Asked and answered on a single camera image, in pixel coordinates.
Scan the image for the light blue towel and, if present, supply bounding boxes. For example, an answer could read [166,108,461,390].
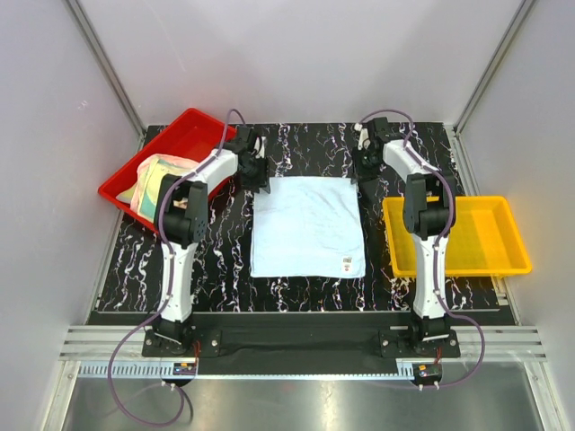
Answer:
[250,176,366,279]

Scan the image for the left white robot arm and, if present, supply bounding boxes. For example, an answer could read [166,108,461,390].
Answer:
[152,126,270,356]

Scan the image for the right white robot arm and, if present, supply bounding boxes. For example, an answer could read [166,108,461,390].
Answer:
[351,110,456,356]

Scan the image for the red plastic bin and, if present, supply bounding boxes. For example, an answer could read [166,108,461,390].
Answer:
[98,109,224,233]

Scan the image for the pastel yellow pink towel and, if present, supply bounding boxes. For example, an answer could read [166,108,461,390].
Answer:
[116,154,199,222]

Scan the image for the yellow plastic bin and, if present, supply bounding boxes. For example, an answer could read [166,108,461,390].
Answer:
[382,196,532,277]

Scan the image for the left connector box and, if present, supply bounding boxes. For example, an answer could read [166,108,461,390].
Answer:
[172,362,198,376]

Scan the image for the connector box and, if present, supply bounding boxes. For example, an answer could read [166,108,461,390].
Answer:
[414,363,443,382]
[172,362,198,376]

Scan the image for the right connector box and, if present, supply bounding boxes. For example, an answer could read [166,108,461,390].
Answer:
[414,363,443,382]

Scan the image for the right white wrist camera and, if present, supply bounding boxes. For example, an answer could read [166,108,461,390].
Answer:
[354,123,371,151]

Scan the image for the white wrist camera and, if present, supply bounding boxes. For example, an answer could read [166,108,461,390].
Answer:
[354,123,371,151]
[252,136,266,159]

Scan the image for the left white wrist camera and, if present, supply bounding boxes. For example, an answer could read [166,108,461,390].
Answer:
[252,136,266,159]

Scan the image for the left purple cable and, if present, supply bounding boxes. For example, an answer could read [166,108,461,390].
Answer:
[105,107,246,427]

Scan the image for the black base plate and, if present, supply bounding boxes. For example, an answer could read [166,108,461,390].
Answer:
[142,327,461,359]

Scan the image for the aluminium rail frame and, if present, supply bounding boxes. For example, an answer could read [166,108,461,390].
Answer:
[59,326,546,362]

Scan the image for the white slotted cable duct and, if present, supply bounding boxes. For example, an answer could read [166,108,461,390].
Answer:
[78,361,196,380]

